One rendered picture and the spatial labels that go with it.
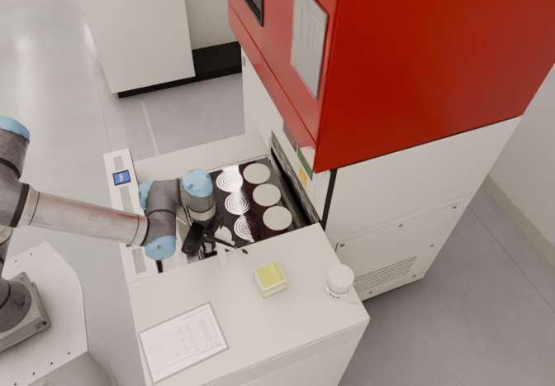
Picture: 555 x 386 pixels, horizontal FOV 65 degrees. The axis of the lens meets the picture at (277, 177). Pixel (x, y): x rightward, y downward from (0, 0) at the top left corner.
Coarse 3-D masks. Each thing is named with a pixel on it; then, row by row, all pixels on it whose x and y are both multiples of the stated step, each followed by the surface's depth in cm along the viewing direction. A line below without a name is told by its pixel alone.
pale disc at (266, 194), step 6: (258, 186) 159; (264, 186) 159; (270, 186) 159; (258, 192) 158; (264, 192) 158; (270, 192) 158; (276, 192) 158; (258, 198) 156; (264, 198) 156; (270, 198) 156; (276, 198) 156; (264, 204) 154; (270, 204) 154
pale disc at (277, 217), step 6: (270, 210) 153; (276, 210) 153; (282, 210) 153; (264, 216) 151; (270, 216) 151; (276, 216) 151; (282, 216) 151; (288, 216) 151; (264, 222) 149; (270, 222) 149; (276, 222) 149; (282, 222) 149; (288, 222) 149; (276, 228) 148; (282, 228) 148
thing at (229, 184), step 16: (256, 160) 167; (224, 176) 162; (240, 176) 162; (272, 176) 162; (224, 192) 157; (240, 192) 157; (224, 208) 152; (240, 208) 153; (256, 208) 153; (288, 208) 153; (224, 224) 148; (240, 224) 149; (256, 224) 149; (240, 240) 144; (256, 240) 145; (208, 256) 140
